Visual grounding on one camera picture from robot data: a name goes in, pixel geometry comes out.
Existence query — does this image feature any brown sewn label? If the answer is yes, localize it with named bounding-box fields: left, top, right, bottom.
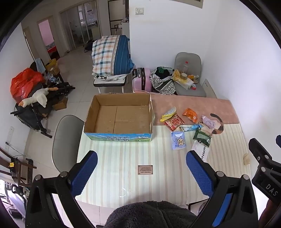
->
left=138, top=165, right=153, bottom=175

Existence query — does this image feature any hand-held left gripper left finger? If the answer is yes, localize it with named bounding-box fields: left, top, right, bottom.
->
left=25, top=150, right=98, bottom=228

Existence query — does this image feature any blue tube packet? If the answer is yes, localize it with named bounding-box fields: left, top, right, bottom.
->
left=179, top=123, right=203, bottom=132

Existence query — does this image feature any white goose plush toy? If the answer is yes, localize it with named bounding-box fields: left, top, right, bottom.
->
left=19, top=87, right=59, bottom=108

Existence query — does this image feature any red plastic bag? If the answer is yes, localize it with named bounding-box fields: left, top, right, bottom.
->
left=11, top=68, right=45, bottom=103

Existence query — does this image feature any blue tissue packet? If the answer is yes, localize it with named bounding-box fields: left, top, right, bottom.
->
left=171, top=131, right=187, bottom=150

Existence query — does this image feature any dark fleece clothing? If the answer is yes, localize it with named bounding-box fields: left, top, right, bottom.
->
left=105, top=200, right=198, bottom=228

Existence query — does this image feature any light blue cloth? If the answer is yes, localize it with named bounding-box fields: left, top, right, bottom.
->
left=35, top=58, right=45, bottom=73

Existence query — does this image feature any green packet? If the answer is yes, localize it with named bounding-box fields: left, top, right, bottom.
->
left=193, top=128, right=211, bottom=147

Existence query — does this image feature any white leaning panel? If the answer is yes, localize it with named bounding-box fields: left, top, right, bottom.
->
left=203, top=79, right=218, bottom=99

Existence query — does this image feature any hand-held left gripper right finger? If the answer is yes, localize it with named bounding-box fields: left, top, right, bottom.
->
left=186, top=151, right=259, bottom=228

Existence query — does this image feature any red snack packet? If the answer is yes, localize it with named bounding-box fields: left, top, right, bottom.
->
left=164, top=113, right=185, bottom=132

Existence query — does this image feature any brown cardboard box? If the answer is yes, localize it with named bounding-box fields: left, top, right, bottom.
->
left=53, top=96, right=68, bottom=110

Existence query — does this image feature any white tissue box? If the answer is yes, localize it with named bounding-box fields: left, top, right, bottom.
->
left=176, top=78, right=194, bottom=89

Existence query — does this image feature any yellow cardboard box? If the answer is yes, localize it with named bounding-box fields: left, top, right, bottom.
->
left=45, top=59, right=61, bottom=75

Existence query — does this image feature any black white patterned bag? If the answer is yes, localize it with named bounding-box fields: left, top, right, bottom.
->
left=150, top=66, right=178, bottom=95

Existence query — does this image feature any white patterned folded cloth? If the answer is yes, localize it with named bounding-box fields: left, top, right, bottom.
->
left=93, top=73, right=128, bottom=81

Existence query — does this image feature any dark wooden rack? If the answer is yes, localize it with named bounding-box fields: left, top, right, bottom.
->
left=0, top=147, right=37, bottom=187

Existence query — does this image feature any black folded stroller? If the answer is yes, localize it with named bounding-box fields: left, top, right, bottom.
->
left=11, top=82, right=76, bottom=138

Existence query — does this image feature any orange snack packet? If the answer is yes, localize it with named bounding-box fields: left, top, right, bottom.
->
left=183, top=108, right=198, bottom=123

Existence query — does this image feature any purple cloth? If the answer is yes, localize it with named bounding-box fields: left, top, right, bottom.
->
left=201, top=115, right=217, bottom=129

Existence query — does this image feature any glass sliding door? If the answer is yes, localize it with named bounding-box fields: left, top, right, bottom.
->
left=60, top=4, right=101, bottom=51

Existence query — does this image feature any grey round-backed chair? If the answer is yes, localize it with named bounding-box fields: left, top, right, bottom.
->
left=52, top=115, right=85, bottom=172

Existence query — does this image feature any clear plastic packet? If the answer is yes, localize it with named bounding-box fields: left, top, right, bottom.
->
left=160, top=107, right=177, bottom=122

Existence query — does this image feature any grey cushioned chair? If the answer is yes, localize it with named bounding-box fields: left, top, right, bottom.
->
left=174, top=52, right=207, bottom=97

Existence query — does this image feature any folded plaid blue quilt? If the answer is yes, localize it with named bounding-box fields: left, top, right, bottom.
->
left=92, top=35, right=135, bottom=76

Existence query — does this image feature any pink suitcase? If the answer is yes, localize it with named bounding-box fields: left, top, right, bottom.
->
left=132, top=68, right=152, bottom=92

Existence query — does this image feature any white folding bench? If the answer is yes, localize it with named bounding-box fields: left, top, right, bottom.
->
left=93, top=77, right=128, bottom=93

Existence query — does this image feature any white lettered packet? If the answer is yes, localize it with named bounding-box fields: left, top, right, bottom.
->
left=190, top=140, right=210, bottom=163

